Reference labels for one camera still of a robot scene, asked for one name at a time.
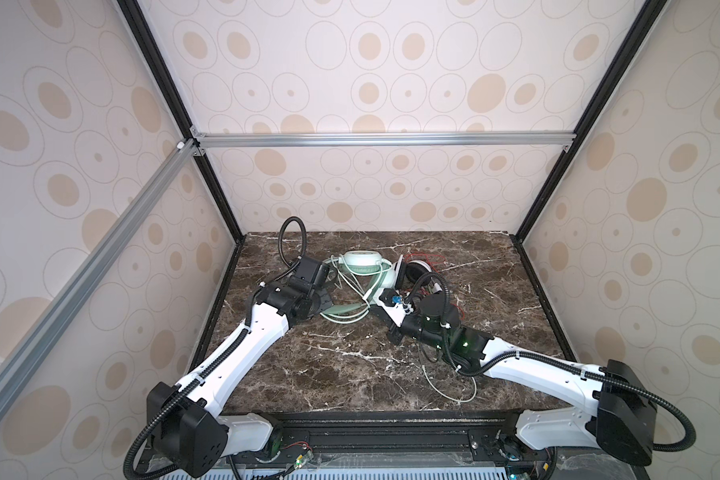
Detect mint green headphones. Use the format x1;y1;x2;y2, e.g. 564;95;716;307
320;250;402;325

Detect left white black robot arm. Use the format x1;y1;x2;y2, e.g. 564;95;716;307
123;257;330;479

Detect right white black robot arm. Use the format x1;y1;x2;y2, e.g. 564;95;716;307
372;289;697;466

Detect white black red headphones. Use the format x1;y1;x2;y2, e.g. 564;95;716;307
393;256;443;299

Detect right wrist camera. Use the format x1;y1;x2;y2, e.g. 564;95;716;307
369;288;414;328

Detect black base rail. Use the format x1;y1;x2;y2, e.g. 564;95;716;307
133;410;650;480

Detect horizontal aluminium rail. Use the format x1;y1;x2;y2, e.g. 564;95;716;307
197;131;576;149

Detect left black frame post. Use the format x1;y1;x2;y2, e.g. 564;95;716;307
116;0;245;244

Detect black frame post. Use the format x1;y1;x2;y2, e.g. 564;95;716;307
116;0;245;244
514;0;668;245

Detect left diagonal aluminium rail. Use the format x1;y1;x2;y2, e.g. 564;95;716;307
0;138;199;421

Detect right black frame post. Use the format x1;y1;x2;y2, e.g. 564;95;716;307
514;0;668;245

